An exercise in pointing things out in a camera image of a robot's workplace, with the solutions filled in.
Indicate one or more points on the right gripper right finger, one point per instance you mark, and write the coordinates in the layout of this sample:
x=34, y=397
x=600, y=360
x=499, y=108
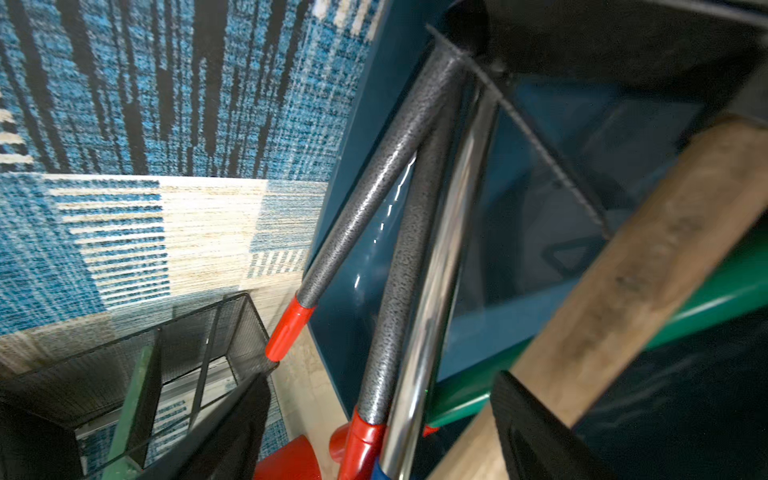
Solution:
x=535, y=444

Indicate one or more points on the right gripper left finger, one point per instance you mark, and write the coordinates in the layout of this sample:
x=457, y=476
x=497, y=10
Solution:
x=226, y=444

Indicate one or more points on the grey hoe red grip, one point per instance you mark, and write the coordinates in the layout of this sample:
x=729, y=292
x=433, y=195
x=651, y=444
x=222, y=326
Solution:
x=413, y=120
x=637, y=43

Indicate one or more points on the chrome hoe blue grip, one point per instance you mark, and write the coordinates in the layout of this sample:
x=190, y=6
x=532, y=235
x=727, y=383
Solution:
x=406, y=419

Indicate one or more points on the green hoe red grip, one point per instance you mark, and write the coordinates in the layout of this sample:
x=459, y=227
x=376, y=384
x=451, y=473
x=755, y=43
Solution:
x=490, y=340

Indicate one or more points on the wooden handle dark hoe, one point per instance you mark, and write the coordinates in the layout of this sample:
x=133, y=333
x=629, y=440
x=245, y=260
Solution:
x=706, y=203

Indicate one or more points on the teal plastic storage box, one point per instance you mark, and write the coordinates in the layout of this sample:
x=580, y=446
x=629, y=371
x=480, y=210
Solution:
x=693, y=408

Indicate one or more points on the red pen cup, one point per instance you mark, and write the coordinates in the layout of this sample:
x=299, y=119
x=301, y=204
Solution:
x=294, y=461

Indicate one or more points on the black wire shelf rack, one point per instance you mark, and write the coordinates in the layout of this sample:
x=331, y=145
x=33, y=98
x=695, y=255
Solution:
x=58, y=422

